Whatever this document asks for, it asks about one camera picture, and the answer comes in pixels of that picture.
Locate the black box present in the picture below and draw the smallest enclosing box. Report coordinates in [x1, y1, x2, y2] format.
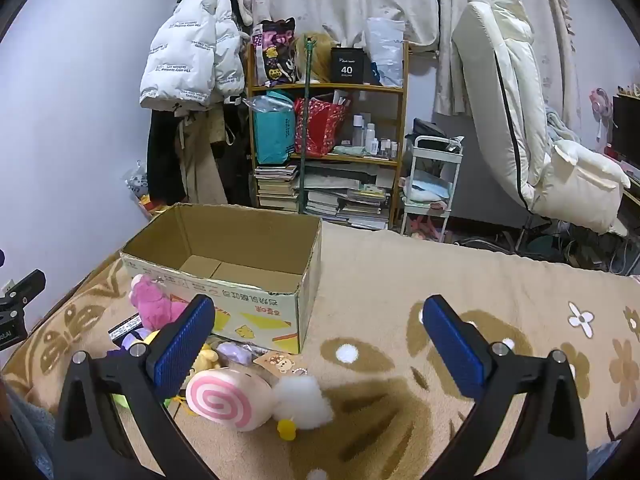
[330, 46, 365, 84]

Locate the clear plastic bag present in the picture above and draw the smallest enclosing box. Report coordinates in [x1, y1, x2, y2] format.
[366, 17, 405, 87]

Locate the grey knit clothing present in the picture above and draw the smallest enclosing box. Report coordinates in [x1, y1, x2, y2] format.
[0, 380, 55, 480]

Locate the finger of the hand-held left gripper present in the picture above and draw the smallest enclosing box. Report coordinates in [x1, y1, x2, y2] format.
[0, 269, 47, 312]

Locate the tangle of cables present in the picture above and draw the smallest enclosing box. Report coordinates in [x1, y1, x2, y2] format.
[450, 230, 632, 277]

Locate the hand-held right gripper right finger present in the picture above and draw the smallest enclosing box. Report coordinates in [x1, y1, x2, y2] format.
[421, 294, 587, 480]

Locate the wooden shelf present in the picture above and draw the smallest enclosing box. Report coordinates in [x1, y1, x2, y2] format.
[245, 40, 411, 231]

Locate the silver snack bag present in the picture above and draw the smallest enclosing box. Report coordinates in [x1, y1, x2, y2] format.
[125, 162, 151, 201]

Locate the white puffer jacket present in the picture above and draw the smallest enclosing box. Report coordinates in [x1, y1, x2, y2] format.
[139, 0, 251, 111]

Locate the teal paper bag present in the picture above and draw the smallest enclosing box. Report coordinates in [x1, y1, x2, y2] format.
[252, 91, 297, 166]

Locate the white trolley cart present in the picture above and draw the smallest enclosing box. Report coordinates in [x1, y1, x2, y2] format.
[399, 135, 465, 243]

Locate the black monitor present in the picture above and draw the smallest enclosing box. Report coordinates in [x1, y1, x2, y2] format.
[612, 92, 640, 171]

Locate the colourful printed tote bag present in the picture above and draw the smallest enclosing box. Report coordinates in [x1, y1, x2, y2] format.
[252, 19, 298, 86]

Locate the red patterned bag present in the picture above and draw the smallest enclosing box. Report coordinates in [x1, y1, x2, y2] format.
[294, 97, 351, 157]

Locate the green pole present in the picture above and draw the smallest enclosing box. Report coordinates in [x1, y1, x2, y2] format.
[299, 35, 321, 215]

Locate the beige flower printed blanket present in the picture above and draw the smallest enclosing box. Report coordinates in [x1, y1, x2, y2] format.
[0, 220, 640, 480]

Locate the pink desk fan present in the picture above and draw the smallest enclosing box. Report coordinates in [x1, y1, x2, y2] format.
[589, 87, 613, 151]

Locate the blonde wig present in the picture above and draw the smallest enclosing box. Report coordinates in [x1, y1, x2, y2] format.
[292, 32, 333, 83]

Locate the yellow plush toy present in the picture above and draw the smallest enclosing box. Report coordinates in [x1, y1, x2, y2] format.
[191, 344, 222, 377]

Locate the brown bear keychain card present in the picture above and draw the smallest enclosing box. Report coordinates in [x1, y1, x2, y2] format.
[252, 350, 308, 378]

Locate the black tissue packet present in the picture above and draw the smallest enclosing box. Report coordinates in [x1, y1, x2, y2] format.
[107, 312, 146, 346]

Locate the cream padded chair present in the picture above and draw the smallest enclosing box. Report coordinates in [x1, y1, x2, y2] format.
[451, 0, 632, 235]

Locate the beige hanging coat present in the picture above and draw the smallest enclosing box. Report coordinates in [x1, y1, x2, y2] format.
[177, 107, 228, 206]

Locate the white fluffy plush toy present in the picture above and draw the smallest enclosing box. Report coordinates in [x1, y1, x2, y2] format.
[270, 375, 335, 442]

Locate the purple item in plastic bag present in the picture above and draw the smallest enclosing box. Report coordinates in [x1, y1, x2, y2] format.
[216, 340, 256, 367]

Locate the pink plush toy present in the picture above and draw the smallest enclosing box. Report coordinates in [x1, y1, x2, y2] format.
[129, 275, 190, 331]

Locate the row of cosmetic bottles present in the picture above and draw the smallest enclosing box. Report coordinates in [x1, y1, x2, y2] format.
[350, 115, 400, 158]

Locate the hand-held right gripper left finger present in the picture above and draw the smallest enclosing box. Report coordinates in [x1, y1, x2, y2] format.
[54, 294, 217, 480]

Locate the pink swirl lollipop plush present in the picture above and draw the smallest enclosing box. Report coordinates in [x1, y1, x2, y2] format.
[185, 366, 275, 432]

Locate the printed cardboard box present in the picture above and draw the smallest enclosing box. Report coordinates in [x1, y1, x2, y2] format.
[120, 203, 323, 355]

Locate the stack of books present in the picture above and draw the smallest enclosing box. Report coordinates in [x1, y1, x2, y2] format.
[254, 162, 396, 231]

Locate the yellow red packet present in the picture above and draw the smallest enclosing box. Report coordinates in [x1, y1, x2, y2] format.
[137, 197, 168, 220]

